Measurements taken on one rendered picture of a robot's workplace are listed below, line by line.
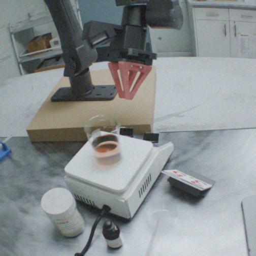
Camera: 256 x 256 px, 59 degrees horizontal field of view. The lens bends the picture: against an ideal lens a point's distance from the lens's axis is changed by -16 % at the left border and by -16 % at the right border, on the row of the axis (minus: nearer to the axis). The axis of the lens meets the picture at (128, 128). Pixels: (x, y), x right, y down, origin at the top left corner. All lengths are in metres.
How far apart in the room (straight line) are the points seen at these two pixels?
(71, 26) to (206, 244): 0.58
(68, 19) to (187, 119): 0.40
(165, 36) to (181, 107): 2.69
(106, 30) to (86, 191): 0.29
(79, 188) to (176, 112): 0.35
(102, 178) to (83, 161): 0.06
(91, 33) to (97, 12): 2.89
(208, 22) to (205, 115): 2.13
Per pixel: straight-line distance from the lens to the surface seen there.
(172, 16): 0.49
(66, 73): 0.70
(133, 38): 0.51
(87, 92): 0.73
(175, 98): 0.75
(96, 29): 0.49
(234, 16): 2.80
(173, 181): 0.49
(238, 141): 0.61
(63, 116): 0.69
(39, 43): 2.70
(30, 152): 0.69
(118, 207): 0.43
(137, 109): 0.64
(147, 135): 0.52
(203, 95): 0.77
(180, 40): 3.39
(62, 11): 0.66
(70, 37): 0.66
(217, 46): 2.85
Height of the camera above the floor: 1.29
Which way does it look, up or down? 36 degrees down
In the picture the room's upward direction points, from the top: 10 degrees counter-clockwise
